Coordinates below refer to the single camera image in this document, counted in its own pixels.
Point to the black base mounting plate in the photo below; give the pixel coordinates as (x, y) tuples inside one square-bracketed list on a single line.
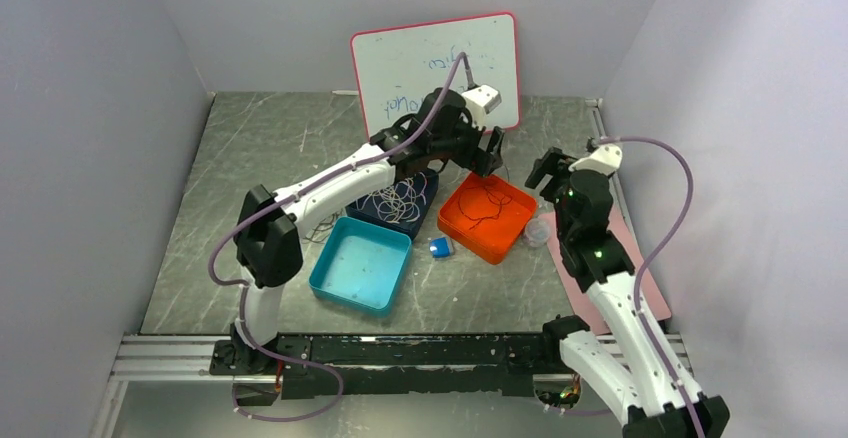
[(308, 366)]

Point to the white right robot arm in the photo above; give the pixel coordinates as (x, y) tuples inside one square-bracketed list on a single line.
[(616, 329)]

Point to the orange square tray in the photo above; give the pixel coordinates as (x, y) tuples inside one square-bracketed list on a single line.
[(486, 216)]

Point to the aluminium frame rail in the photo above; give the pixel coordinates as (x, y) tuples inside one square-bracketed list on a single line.
[(186, 358)]

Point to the dark blue square tray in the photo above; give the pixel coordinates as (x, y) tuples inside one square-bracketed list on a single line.
[(401, 207)]

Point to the small blue white object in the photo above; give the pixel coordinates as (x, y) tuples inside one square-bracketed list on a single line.
[(441, 247)]

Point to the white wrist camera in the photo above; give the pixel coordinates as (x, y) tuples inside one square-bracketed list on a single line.
[(480, 102), (605, 160)]

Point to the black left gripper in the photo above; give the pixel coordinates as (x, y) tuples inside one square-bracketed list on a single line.
[(480, 161)]

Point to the teal square tray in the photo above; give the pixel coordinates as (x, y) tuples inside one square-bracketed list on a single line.
[(361, 266)]

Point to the clear plastic cup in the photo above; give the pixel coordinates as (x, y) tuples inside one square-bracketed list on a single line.
[(537, 232)]

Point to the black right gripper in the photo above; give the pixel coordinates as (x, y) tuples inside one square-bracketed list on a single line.
[(555, 163)]

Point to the pink-framed whiteboard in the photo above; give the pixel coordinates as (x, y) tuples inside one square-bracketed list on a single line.
[(397, 67)]

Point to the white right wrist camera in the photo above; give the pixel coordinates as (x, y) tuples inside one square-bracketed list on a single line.
[(605, 160)]

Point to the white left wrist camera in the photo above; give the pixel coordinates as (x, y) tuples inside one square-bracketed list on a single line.
[(480, 102)]

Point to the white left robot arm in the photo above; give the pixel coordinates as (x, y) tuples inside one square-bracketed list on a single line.
[(268, 241)]

